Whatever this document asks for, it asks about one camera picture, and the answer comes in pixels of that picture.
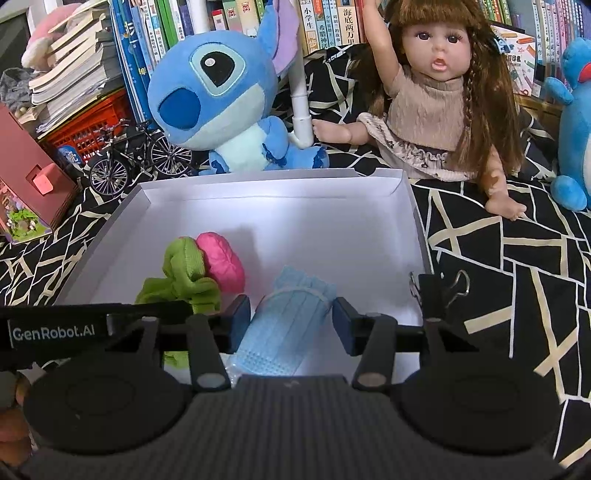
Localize white cardboard box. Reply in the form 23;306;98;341
55;168;435;370

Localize black binder clip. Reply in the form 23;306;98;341
410;269;470;320

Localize person's left hand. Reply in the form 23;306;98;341
0;374;32;467

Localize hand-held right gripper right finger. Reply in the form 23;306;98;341
332;296;481;391

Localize round blue plush toy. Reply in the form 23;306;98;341
545;37;591;212

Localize stack of flat books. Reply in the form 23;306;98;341
28;9;123;139

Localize red plastic crate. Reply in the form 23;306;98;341
44;88;139;162

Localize pink scrunchie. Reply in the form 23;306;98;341
196;232;246;292

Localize row of upright books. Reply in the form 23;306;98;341
108;0;591;125

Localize green scrunchie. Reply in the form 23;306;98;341
135;236;223;369

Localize printed white carton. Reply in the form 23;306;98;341
501;21;549;97

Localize pink miniature house model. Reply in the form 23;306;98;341
0;104;79;243

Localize blue round container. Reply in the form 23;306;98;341
55;144;85;164

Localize black white patterned blanket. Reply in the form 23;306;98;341
0;46;591;467

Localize black model bicycle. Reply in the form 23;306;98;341
89;119;194;201

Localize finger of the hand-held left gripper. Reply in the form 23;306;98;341
106;302;195;325

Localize long-haired baby doll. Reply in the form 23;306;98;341
311;0;529;222

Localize grey cloth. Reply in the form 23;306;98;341
0;67;34;112

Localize blue alien plush toy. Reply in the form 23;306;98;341
147;0;331;176

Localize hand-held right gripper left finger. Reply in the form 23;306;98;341
115;294;252;393

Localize pink mushroom plush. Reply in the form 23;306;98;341
21;4;84;70

